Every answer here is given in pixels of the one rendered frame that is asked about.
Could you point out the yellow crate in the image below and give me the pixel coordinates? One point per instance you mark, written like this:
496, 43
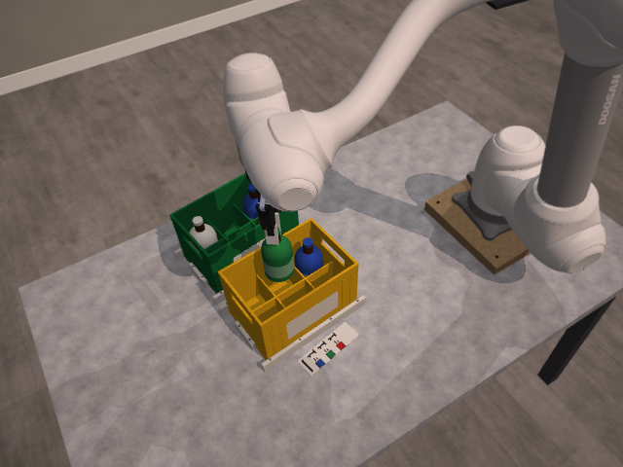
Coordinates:
293, 307

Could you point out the white paper pick list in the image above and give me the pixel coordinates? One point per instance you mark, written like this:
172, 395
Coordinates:
328, 348

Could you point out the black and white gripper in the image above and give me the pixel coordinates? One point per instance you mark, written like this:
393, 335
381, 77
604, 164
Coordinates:
269, 219

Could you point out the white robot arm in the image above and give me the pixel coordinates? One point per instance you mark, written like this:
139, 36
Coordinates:
285, 153

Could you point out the green plastic crate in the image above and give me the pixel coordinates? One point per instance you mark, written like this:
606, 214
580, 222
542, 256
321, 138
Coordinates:
237, 234

